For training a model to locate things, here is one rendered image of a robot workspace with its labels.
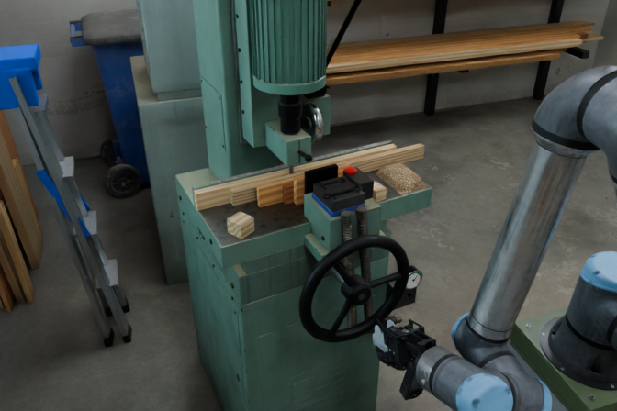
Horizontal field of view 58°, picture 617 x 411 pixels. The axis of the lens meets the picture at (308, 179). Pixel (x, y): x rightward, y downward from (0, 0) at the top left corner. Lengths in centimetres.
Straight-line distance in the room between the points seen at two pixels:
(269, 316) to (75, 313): 131
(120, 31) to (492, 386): 245
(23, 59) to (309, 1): 97
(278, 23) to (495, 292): 71
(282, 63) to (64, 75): 255
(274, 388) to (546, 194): 98
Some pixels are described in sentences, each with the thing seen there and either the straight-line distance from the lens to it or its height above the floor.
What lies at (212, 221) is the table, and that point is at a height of 90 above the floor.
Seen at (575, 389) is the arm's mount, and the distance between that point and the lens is 149.
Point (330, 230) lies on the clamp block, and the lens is 127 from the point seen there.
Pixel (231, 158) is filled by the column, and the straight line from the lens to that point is 159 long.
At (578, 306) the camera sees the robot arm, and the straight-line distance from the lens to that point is 144.
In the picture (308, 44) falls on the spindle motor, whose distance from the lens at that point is 126.
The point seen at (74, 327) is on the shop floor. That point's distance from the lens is 256.
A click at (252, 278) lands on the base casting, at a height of 79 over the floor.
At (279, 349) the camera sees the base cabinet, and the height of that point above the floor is 52.
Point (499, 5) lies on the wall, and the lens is 449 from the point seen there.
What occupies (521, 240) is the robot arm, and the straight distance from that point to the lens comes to 107.
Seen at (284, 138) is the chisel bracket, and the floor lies 107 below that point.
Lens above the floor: 165
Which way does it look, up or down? 29 degrees down
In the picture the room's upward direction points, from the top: straight up
